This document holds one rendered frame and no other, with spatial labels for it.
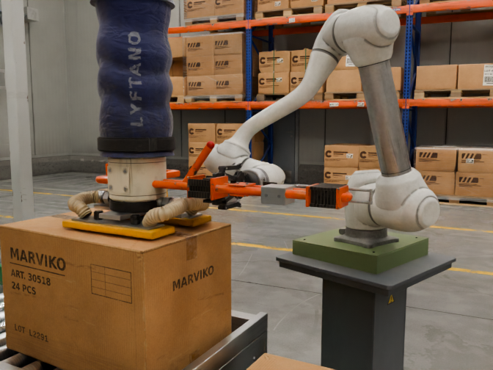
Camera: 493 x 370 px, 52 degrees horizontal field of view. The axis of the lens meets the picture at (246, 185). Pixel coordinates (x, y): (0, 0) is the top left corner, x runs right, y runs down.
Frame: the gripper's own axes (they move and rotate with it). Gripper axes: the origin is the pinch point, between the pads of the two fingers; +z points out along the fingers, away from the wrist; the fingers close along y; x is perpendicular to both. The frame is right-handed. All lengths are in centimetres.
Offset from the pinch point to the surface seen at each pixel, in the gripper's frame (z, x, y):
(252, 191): 3.5, -13.8, -0.7
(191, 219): -5.9, 11.5, 10.3
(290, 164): -822, 329, 55
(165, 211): 10.6, 8.4, 5.4
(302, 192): 3.4, -27.7, -1.5
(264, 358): -16, -9, 53
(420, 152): -703, 59, 17
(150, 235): 14.4, 10.6, 11.4
